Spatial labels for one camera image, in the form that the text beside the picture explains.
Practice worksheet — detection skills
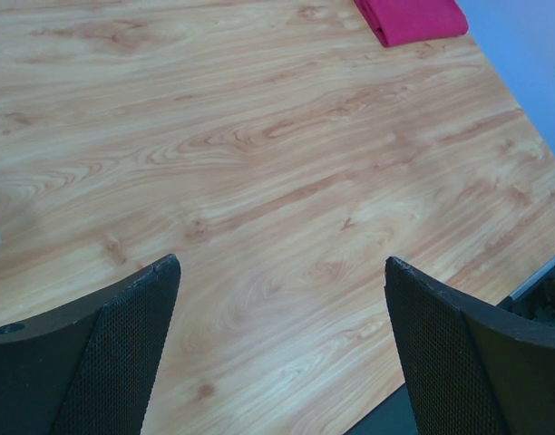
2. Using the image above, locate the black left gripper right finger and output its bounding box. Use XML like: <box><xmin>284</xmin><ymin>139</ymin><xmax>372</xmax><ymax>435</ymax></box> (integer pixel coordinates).
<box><xmin>385</xmin><ymin>256</ymin><xmax>555</xmax><ymax>434</ymax></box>

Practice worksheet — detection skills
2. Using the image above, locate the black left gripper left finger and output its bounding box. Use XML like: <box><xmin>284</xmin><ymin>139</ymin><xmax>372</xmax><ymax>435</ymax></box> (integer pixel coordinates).
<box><xmin>0</xmin><ymin>255</ymin><xmax>181</xmax><ymax>434</ymax></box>

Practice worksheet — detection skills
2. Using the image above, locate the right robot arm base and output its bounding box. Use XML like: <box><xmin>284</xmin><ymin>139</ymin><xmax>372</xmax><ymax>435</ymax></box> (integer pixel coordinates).
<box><xmin>498</xmin><ymin>257</ymin><xmax>555</xmax><ymax>328</ymax></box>

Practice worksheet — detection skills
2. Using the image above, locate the folded red t shirt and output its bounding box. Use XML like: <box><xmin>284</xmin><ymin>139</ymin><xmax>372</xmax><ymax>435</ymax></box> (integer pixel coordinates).
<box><xmin>355</xmin><ymin>0</ymin><xmax>469</xmax><ymax>47</ymax></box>

